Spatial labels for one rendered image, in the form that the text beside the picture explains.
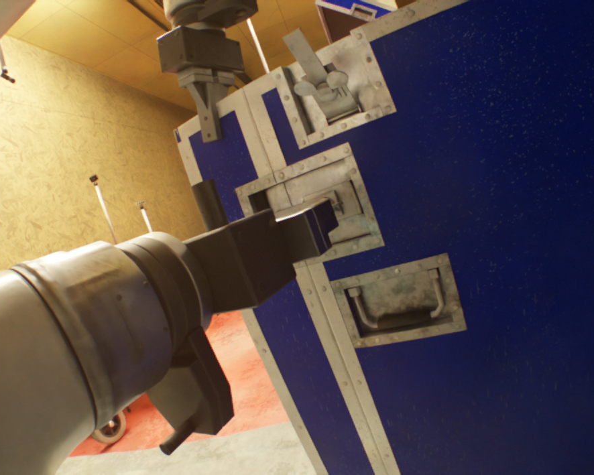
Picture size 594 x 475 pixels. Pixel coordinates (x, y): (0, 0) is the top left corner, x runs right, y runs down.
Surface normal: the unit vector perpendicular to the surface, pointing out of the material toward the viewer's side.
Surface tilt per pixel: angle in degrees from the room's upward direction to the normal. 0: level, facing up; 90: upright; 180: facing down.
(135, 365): 117
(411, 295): 90
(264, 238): 90
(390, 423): 90
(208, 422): 90
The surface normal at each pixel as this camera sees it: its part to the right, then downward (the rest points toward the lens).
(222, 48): 0.90, -0.08
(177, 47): -0.40, 0.26
